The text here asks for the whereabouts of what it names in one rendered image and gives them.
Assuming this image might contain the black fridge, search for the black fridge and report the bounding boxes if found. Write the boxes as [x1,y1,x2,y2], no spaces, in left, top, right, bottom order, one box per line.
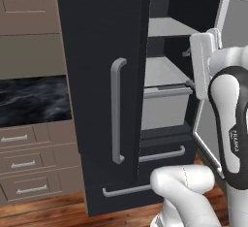
[53,0,248,218]

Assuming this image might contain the brown cupboard door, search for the brown cupboard door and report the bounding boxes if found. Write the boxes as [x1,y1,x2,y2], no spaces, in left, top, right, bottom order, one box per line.
[0,0,62,37]

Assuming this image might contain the grey freezer drawer handle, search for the grey freezer drawer handle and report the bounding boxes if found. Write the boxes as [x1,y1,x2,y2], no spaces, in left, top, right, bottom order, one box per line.
[139,145,187,164]
[102,183,153,199]

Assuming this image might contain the black freezer drawer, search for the black freezer drawer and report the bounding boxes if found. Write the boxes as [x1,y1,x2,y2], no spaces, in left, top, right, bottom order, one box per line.
[138,129,199,175]
[80,152,167,218]

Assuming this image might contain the fridge door with grey inside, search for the fridge door with grey inside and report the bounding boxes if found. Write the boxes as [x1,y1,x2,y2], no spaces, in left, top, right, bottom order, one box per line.
[190,0,248,180]

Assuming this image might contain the pale grey crisper drawer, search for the pale grey crisper drawer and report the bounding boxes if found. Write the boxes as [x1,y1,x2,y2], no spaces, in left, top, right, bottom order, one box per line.
[140,84,195,131]

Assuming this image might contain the silver drawer handle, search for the silver drawer handle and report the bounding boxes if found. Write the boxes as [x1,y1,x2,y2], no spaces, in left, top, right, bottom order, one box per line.
[0,134,29,144]
[10,159,37,170]
[15,184,49,196]

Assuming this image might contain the black fridge door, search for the black fridge door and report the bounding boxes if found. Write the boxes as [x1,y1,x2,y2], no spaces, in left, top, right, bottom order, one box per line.
[53,0,152,187]

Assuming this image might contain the white fridge shelf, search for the white fridge shelf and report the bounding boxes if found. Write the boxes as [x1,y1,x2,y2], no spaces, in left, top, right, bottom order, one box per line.
[143,55,192,88]
[147,16,202,38]

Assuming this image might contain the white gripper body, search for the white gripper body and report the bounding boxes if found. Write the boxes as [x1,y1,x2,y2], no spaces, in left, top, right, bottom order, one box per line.
[189,31,217,102]

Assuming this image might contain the brown cupboard drawer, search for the brown cupboard drawer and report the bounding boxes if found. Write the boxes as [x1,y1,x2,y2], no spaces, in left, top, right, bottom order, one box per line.
[0,125,37,148]
[0,146,56,175]
[0,172,64,203]

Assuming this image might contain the grey fridge door handle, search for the grey fridge door handle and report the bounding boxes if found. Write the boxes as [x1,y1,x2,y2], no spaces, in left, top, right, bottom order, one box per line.
[109,56,128,166]

